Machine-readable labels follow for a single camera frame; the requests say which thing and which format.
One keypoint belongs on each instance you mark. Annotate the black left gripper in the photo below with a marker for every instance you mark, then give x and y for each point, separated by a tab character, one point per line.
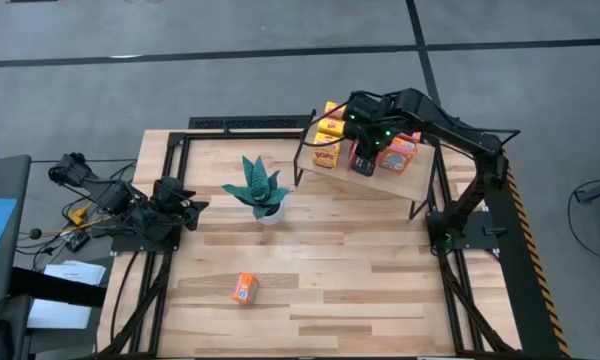
170	207

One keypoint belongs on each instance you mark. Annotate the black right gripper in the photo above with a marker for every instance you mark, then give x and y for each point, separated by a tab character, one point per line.
372	122

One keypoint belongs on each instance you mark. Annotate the red Froot Loops cereal box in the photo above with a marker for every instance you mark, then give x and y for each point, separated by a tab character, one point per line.
353	157

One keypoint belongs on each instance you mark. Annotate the orange Frosted Mini-Wheats cereal box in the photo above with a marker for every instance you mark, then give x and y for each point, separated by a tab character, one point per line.
412	138
245	288
396	157

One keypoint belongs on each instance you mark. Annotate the yellow Corn Pops cereal box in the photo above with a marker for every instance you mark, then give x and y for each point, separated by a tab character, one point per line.
326	152
330	127
332	111

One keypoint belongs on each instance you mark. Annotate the green plant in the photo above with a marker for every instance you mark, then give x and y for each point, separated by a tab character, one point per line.
262	192

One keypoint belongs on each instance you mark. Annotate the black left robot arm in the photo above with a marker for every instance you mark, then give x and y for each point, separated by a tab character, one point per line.
105	192

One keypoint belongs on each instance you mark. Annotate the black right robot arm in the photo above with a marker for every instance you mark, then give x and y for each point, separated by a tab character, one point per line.
455	125

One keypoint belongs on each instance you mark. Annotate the wooden shelf with black legs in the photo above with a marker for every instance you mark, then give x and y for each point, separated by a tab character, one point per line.
405	182

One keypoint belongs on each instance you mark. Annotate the black perforated strip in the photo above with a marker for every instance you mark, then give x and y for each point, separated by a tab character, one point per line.
250	122

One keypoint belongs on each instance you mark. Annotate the yellow connector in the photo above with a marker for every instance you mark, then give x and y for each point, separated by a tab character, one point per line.
77	216

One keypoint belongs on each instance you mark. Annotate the small black device box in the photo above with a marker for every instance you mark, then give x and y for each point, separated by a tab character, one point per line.
77	241

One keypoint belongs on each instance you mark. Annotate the white paper sheets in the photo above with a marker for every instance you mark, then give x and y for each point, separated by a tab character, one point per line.
75	272

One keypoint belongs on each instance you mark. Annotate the black beam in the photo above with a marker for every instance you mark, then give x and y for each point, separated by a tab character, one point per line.
55	290

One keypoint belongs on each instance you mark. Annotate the black round knob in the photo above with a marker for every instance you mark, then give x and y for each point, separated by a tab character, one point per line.
35	233

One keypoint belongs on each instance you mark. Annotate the dark grey panel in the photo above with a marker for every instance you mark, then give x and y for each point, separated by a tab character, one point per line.
10	175

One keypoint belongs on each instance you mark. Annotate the black mat with hazard stripes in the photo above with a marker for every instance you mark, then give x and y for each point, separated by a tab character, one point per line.
525	300

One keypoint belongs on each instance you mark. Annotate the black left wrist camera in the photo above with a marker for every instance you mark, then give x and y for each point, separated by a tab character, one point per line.
169	185

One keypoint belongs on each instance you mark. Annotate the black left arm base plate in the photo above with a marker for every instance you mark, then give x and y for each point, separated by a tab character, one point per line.
130	245

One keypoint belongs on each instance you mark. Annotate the black aluminium table frame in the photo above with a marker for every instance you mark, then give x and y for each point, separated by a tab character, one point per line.
240	135

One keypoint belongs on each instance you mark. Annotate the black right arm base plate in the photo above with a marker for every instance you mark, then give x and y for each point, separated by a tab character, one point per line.
485	245

